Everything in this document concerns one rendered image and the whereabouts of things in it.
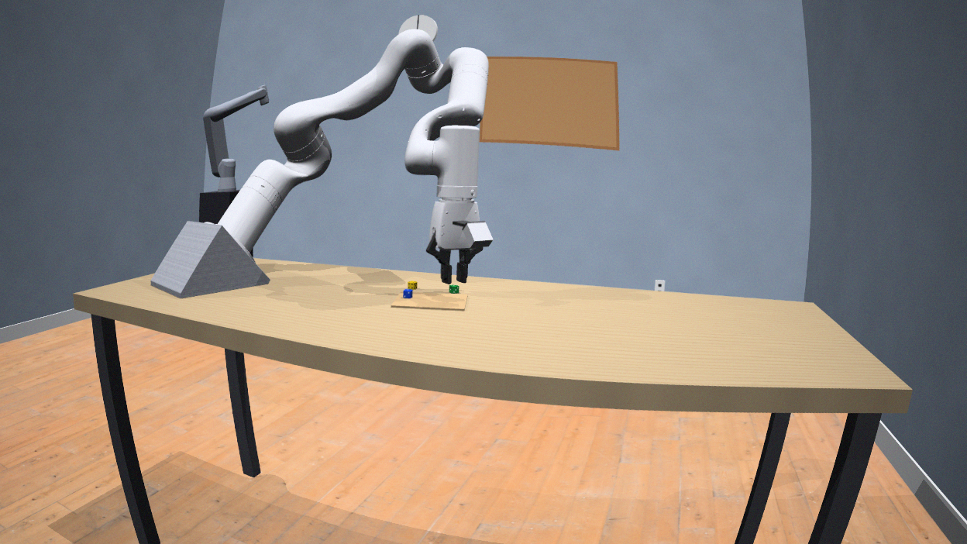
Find tan mat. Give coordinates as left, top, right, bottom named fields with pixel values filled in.
left=391, top=291, right=468, bottom=311

